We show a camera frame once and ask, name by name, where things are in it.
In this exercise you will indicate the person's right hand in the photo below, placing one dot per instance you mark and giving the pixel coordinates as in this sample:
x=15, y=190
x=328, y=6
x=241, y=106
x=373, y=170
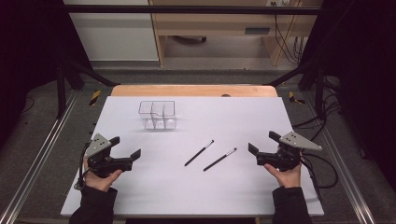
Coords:
x=289, y=179

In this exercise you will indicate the black horizontal frame bar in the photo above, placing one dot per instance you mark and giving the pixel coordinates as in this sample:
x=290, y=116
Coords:
x=186, y=9

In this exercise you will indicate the wooden table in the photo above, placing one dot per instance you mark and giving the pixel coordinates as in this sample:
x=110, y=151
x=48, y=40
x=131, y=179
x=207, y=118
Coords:
x=186, y=90

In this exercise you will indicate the white table cover board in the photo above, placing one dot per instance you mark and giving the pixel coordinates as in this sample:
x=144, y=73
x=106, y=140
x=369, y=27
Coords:
x=193, y=189

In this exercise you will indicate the clear plastic divided organizer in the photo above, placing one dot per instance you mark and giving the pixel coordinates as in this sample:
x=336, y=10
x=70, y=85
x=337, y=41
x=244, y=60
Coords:
x=158, y=119

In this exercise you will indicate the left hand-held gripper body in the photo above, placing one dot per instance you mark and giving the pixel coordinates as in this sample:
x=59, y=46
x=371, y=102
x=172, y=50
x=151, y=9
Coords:
x=99, y=146

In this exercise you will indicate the white cabinet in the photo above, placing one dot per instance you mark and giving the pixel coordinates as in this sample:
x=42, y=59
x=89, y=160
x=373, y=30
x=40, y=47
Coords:
x=115, y=37

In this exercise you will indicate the aluminium floor rail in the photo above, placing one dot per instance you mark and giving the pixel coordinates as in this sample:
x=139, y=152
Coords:
x=40, y=152
x=339, y=155

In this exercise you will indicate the light wooden desk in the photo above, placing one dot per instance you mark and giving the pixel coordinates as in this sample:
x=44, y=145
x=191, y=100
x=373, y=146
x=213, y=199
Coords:
x=218, y=23

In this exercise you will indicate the black metal stand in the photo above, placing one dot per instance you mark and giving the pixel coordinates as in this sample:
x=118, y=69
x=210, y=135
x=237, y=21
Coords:
x=61, y=93
x=319, y=93

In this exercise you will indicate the black curved object under desk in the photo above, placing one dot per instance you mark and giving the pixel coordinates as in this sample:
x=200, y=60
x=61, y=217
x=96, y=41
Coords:
x=193, y=39

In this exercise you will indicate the white power strip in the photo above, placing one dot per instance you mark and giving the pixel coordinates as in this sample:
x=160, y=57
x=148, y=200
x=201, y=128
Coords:
x=278, y=2

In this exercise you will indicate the yellow black tape strip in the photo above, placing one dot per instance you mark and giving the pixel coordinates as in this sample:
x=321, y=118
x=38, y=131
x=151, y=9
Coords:
x=95, y=97
x=292, y=98

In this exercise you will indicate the black curtain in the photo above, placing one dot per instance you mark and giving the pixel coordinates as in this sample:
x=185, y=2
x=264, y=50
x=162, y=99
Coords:
x=364, y=77
x=28, y=56

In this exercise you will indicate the black pen with silver tip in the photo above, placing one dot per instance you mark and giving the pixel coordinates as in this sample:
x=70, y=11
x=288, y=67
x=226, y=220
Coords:
x=199, y=153
x=219, y=159

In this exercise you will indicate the person's left hand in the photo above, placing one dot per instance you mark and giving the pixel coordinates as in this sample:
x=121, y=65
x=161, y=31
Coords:
x=101, y=183

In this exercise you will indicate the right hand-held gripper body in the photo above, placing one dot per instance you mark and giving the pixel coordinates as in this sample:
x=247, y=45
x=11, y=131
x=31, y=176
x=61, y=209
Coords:
x=294, y=141

